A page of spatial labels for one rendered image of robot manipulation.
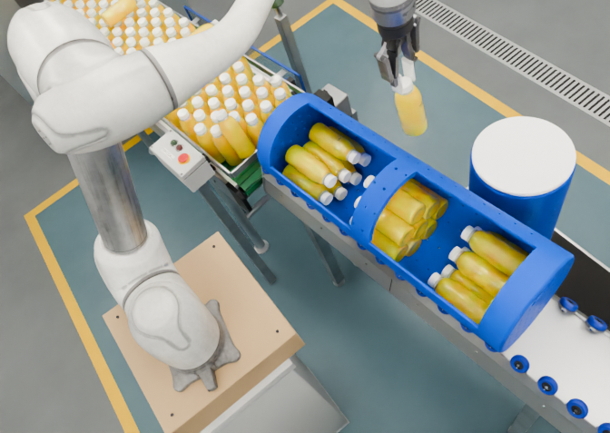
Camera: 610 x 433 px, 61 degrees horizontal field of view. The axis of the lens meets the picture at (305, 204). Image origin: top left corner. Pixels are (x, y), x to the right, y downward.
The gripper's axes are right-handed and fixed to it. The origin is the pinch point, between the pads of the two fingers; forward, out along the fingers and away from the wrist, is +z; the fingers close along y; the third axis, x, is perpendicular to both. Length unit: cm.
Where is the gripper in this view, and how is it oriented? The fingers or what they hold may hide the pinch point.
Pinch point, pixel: (402, 76)
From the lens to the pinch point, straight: 127.8
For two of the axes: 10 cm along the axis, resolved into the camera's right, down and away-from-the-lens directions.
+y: 6.5, -7.4, 1.7
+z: 2.5, 4.2, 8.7
